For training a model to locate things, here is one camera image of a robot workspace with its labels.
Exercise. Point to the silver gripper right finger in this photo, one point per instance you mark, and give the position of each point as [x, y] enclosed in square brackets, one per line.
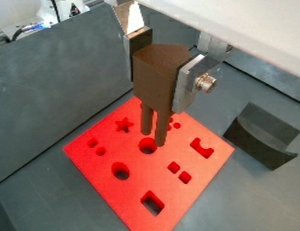
[194, 73]

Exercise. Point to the brown three prong object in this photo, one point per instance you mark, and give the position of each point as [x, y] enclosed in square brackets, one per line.
[155, 65]

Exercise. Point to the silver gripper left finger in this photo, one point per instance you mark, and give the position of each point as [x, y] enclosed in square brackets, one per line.
[136, 33]

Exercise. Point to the red shape sorting board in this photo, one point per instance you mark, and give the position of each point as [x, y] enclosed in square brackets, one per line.
[148, 182]

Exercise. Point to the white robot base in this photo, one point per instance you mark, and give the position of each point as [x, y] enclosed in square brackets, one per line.
[21, 12]

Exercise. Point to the black curved block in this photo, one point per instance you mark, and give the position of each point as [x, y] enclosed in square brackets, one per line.
[262, 135]

